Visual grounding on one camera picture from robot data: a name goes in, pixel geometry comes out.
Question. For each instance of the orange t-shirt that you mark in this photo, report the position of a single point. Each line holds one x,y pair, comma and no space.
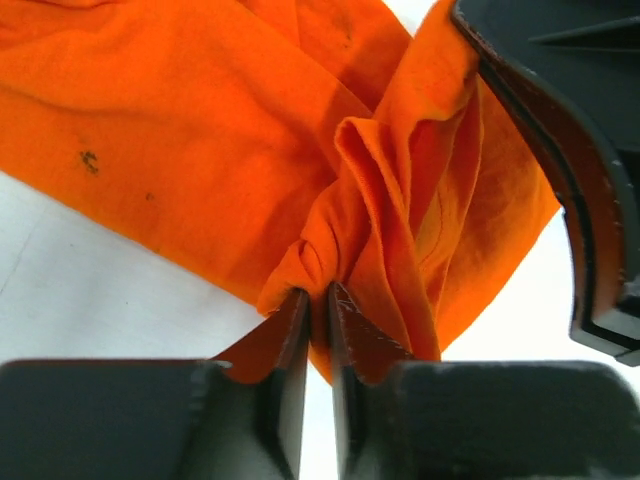
270,145

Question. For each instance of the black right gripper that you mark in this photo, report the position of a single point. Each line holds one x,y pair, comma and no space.
595,75

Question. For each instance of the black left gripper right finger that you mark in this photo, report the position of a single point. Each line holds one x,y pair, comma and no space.
362,356

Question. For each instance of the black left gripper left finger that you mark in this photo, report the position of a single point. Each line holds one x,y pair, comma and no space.
270,363

